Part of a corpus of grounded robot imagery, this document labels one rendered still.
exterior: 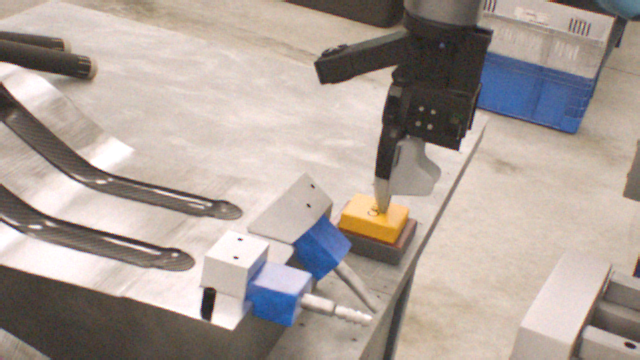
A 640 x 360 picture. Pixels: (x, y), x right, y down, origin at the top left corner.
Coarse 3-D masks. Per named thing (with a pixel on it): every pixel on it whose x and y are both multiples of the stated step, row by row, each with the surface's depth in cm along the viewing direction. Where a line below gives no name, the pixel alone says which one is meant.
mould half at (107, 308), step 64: (0, 64) 110; (0, 128) 100; (64, 128) 106; (64, 192) 98; (192, 192) 102; (256, 192) 104; (0, 256) 87; (64, 256) 88; (192, 256) 91; (0, 320) 88; (64, 320) 86; (128, 320) 84; (192, 320) 83; (256, 320) 88
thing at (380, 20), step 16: (288, 0) 504; (304, 0) 501; (320, 0) 498; (336, 0) 496; (352, 0) 493; (368, 0) 491; (384, 0) 488; (400, 0) 496; (352, 16) 496; (368, 16) 493; (384, 16) 491; (400, 16) 504
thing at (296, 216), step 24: (288, 192) 94; (312, 192) 97; (264, 216) 96; (288, 216) 95; (312, 216) 94; (288, 240) 96; (312, 240) 95; (336, 240) 98; (312, 264) 96; (336, 264) 96; (360, 288) 98
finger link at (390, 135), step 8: (392, 104) 111; (392, 112) 110; (384, 120) 110; (392, 120) 109; (384, 128) 110; (392, 128) 110; (384, 136) 110; (392, 136) 110; (384, 144) 110; (392, 144) 110; (384, 152) 111; (392, 152) 112; (376, 160) 112; (384, 160) 111; (392, 160) 112; (376, 168) 113; (384, 168) 113; (376, 176) 113; (384, 176) 113
